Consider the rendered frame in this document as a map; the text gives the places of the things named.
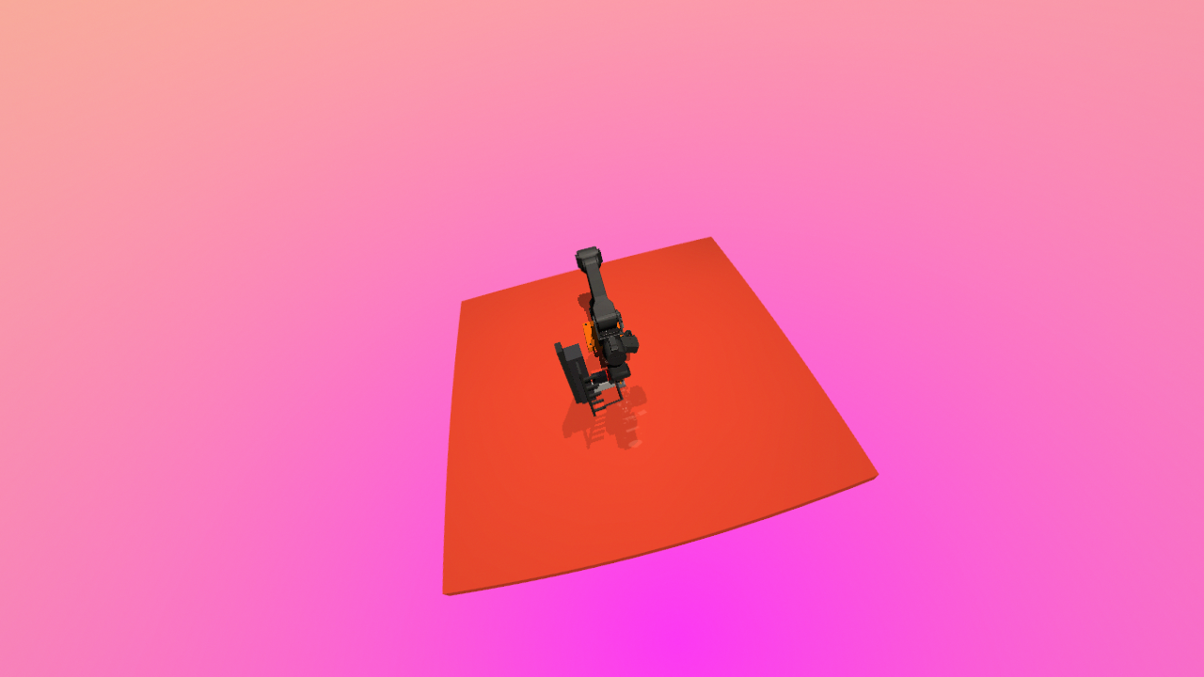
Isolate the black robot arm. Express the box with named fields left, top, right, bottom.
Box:
left=576, top=246, right=641, bottom=366

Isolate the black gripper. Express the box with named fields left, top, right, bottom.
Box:
left=598, top=340, right=631, bottom=382

